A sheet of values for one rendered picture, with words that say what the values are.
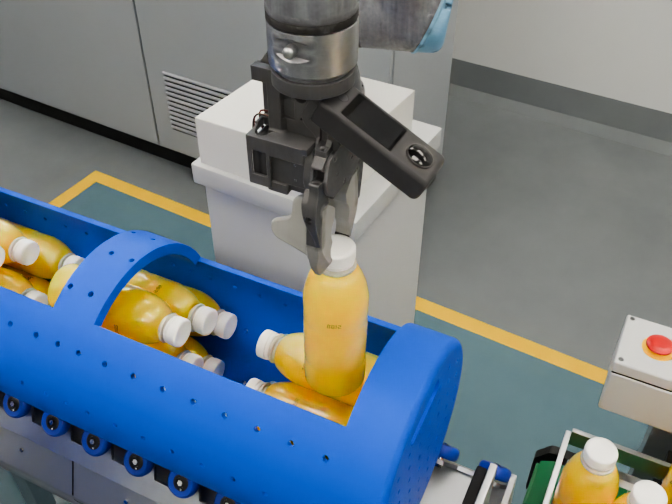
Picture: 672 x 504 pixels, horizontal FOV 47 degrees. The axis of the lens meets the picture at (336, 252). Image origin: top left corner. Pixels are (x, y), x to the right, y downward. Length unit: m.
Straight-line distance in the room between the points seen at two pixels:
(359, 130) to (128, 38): 2.58
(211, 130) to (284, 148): 0.60
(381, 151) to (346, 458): 0.35
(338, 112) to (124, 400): 0.48
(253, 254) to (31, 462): 0.49
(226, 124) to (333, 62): 0.64
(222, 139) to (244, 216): 0.15
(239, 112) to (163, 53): 1.82
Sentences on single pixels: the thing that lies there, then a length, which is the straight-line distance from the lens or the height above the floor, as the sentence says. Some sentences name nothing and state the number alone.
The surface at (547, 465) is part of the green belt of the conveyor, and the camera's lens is 1.22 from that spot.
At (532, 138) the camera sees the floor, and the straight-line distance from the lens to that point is 3.62.
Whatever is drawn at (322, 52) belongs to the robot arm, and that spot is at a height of 1.61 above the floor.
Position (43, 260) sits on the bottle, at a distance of 1.29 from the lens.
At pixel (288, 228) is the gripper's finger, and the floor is 1.42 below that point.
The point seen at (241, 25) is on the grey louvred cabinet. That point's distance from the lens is 2.77.
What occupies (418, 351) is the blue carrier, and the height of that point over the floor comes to 1.23.
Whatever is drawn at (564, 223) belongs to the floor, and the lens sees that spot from 3.14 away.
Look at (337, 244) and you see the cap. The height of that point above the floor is 1.39.
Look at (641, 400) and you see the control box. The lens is 1.14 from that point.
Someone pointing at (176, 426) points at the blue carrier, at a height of 1.15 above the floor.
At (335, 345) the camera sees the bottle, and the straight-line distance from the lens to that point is 0.81.
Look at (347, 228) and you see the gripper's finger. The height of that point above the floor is 1.40.
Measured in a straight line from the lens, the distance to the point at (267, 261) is 1.36.
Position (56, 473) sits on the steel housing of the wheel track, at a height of 0.87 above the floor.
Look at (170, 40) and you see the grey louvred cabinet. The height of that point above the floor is 0.61.
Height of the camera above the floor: 1.88
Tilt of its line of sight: 41 degrees down
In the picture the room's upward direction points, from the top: straight up
